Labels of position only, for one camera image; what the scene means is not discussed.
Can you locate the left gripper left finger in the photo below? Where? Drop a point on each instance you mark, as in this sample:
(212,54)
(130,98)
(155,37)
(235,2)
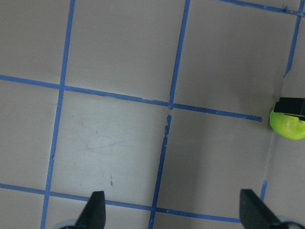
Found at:
(93,215)

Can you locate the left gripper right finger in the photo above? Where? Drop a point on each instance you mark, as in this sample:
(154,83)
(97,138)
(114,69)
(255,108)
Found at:
(254,214)

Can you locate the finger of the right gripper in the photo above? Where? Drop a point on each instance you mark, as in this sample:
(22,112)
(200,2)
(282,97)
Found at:
(291,106)

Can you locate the green apple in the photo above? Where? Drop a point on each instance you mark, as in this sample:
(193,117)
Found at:
(287,126)

